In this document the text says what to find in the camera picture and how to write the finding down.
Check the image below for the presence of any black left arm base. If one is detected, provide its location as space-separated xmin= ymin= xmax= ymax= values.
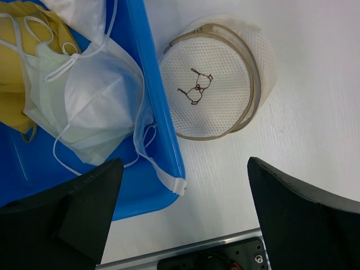
xmin=157 ymin=237 xmax=269 ymax=270

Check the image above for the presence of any pale green bra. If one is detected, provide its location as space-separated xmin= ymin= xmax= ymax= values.
xmin=21 ymin=42 xmax=124 ymax=166

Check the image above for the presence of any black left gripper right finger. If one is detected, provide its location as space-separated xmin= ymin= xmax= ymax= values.
xmin=247 ymin=157 xmax=359 ymax=269

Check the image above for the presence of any yellow bra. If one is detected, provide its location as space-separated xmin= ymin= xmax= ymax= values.
xmin=1 ymin=1 xmax=80 ymax=142

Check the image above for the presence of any white mesh laundry bag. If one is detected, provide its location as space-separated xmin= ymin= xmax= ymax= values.
xmin=159 ymin=15 xmax=277 ymax=141

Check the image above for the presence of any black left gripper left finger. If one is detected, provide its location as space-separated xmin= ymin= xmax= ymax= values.
xmin=1 ymin=158 xmax=124 ymax=269

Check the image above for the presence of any aluminium front rail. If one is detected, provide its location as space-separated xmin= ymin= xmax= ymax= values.
xmin=96 ymin=228 xmax=263 ymax=269

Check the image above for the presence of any blue plastic bin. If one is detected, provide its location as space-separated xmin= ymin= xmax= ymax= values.
xmin=1 ymin=1 xmax=186 ymax=220

